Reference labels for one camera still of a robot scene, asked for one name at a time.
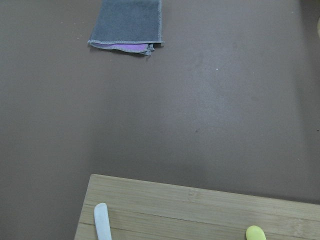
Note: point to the bamboo cutting board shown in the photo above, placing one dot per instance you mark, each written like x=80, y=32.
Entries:
x=144, y=210

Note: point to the yellow plastic knife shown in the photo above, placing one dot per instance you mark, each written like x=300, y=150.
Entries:
x=254, y=232

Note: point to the white ceramic spoon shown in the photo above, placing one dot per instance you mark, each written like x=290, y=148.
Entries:
x=102, y=223

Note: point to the grey folded cloth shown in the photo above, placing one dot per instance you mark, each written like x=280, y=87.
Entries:
x=130, y=26

